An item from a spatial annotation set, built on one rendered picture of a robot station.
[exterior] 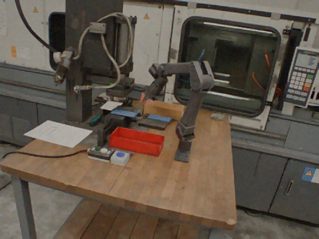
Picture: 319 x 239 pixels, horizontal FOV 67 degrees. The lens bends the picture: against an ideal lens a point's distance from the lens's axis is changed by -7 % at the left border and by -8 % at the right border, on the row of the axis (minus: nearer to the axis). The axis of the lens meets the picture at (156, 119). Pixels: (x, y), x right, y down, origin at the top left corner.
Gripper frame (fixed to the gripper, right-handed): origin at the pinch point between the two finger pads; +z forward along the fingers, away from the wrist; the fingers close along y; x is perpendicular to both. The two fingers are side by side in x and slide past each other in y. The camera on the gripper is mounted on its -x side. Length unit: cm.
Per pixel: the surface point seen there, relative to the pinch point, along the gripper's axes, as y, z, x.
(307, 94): -77, -61, -43
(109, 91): 16.9, 1.8, 10.3
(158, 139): -17.9, 3.6, 13.3
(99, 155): -1.0, 15.5, 38.5
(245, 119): -63, -19, -55
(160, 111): -10.5, 6.4, -23.5
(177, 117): -21.0, 2.1, -23.8
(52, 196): 14, 131, -20
